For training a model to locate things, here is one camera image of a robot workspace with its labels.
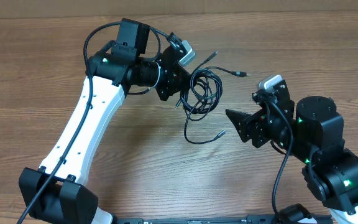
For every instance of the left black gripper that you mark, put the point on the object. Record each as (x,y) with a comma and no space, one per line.
(174,83)

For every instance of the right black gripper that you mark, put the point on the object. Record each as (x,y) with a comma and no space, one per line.
(254,127)

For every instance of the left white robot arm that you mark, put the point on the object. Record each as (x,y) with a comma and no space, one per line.
(141,55)

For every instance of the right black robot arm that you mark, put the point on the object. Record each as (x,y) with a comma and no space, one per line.
(310,130)

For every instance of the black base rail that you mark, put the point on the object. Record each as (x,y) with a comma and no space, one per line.
(222,220)

